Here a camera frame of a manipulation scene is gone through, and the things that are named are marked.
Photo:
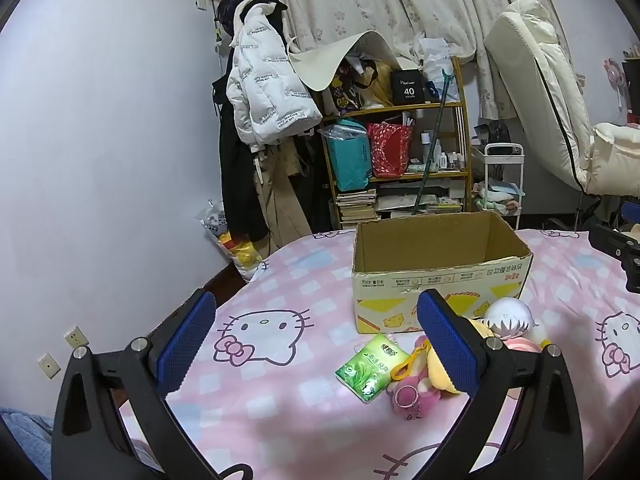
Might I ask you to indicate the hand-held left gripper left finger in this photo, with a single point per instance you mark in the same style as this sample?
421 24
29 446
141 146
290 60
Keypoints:
186 342

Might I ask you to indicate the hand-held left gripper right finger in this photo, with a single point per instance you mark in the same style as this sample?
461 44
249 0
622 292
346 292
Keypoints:
449 345

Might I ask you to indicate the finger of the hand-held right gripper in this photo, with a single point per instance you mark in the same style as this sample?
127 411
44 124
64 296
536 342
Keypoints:
631 270

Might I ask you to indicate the yellow plush toy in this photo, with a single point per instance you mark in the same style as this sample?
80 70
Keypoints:
443 375

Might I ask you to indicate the white-haired plush doll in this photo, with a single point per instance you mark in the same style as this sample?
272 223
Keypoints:
507 317

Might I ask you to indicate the pink swirl plush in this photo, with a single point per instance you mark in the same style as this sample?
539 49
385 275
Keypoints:
520 344

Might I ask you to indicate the green tissue packet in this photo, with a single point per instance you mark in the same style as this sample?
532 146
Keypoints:
370 366

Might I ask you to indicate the cardboard box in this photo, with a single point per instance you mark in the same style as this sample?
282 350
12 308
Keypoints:
390 280

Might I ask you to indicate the plastic bag of toys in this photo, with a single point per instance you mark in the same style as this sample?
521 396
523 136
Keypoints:
240 255

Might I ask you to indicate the pink checked cat-print bed sheet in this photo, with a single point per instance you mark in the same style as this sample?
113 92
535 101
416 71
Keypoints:
300 410

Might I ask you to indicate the stack of papers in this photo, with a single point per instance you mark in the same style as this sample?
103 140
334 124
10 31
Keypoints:
420 199

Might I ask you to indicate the black coat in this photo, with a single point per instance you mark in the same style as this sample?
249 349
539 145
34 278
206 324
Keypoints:
237 185

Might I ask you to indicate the stack of books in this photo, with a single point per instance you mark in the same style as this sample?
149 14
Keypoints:
356 207

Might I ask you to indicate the beige garment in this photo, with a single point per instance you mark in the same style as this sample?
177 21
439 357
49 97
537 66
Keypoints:
280 200

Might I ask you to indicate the white trolley cart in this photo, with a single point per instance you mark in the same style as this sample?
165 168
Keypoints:
504 152

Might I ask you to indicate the row of small bottles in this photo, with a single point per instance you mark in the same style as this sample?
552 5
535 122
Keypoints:
445 157

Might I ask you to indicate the blue cloth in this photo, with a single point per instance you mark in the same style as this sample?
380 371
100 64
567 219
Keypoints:
25 440

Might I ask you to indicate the green pole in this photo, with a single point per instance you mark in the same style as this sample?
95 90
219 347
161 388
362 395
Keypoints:
430 155

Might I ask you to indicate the black bag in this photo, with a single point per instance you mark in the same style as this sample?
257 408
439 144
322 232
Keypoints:
497 132

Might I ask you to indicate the pink fan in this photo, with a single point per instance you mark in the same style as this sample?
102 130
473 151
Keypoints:
614 72

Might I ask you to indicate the cream padded lounge chair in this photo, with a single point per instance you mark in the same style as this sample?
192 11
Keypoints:
550 85

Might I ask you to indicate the red patterned bag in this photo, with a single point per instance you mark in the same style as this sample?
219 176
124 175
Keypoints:
389 150

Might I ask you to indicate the teal bag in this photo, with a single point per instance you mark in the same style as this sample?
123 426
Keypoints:
350 157

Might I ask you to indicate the wooden shelf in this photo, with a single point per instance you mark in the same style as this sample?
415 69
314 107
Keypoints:
465 115

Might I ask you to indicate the black box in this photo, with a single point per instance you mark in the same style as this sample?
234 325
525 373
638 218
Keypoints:
407 87

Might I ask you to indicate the white puffer jacket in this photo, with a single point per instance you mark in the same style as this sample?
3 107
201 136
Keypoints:
260 85

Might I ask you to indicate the colourful printed bag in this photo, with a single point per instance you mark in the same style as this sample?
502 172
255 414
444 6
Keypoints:
350 87

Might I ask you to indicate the white plastic bag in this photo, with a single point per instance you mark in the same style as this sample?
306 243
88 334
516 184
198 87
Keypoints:
437 62

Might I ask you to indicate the beige mat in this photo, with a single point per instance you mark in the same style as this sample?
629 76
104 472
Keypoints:
325 65

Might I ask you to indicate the floral curtain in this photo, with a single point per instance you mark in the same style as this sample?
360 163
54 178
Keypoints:
400 0

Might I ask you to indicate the wall socket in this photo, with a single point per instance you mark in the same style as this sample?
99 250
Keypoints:
49 366
76 336

